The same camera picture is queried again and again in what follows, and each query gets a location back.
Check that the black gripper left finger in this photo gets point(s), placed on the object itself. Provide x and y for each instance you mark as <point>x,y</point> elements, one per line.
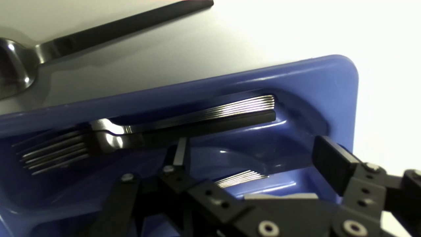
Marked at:
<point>132,205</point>

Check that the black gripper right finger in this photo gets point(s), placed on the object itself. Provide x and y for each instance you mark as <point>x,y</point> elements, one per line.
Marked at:
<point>337,165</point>

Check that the blue plastic cutlery holder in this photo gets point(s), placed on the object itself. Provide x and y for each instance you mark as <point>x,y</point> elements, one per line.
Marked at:
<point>307,87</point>

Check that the metal fork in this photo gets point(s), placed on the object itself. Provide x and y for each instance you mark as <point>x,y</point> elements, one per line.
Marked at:
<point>110,136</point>

